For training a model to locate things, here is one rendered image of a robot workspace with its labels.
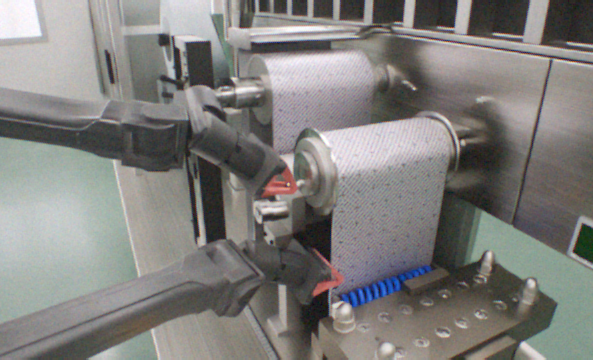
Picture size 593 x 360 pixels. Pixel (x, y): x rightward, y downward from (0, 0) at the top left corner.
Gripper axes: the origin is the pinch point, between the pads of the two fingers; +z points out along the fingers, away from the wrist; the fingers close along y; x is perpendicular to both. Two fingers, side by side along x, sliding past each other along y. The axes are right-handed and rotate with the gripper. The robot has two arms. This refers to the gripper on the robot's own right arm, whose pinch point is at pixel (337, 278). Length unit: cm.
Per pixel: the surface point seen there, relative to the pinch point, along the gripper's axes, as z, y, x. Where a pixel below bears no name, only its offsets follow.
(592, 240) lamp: 19.6, 23.5, 25.9
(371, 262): 5.2, 0.3, 4.6
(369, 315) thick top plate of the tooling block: 3.8, 6.9, -2.1
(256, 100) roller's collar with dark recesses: -15.6, -28.1, 20.6
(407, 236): 10.3, 0.3, 11.4
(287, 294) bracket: -1.7, -7.8, -9.3
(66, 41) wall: -47, -556, -34
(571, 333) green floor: 189, -23, -14
